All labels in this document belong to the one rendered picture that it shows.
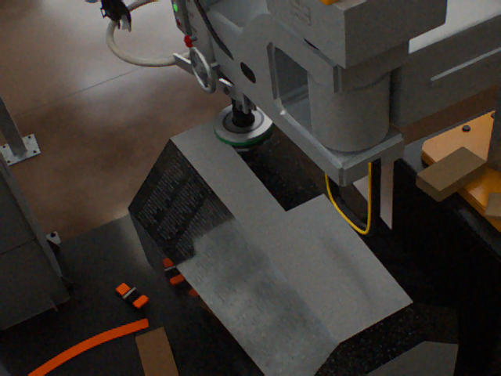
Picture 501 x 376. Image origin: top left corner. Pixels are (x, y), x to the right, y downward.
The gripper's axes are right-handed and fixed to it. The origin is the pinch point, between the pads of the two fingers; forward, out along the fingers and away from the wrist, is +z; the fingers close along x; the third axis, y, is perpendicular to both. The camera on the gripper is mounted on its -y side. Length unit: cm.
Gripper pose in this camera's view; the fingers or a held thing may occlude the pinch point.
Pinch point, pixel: (124, 27)
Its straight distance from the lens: 299.3
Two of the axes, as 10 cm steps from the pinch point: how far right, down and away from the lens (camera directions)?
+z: 1.1, 6.4, 7.6
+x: 8.7, 3.1, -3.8
